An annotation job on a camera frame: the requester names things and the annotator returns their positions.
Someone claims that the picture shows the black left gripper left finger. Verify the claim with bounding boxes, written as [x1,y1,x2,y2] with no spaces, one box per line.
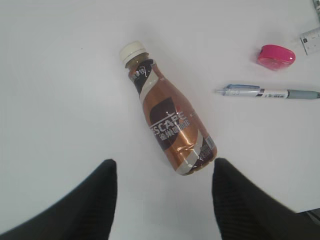
[0,159,117,240]

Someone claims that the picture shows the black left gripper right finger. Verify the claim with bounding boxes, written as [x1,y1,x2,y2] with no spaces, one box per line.
[212,158,320,240]

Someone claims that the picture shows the brown coffee drink bottle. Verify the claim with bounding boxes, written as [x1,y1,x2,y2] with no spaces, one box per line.
[119,41,217,176]

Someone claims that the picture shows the blue clip grey grip pen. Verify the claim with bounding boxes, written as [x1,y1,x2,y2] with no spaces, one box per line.
[214,84,320,100]

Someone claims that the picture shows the pink pencil sharpener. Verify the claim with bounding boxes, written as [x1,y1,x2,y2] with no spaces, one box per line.
[257,44,296,71]

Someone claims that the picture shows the clear plastic ruler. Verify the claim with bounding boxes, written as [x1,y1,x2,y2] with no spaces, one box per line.
[299,0,320,56]

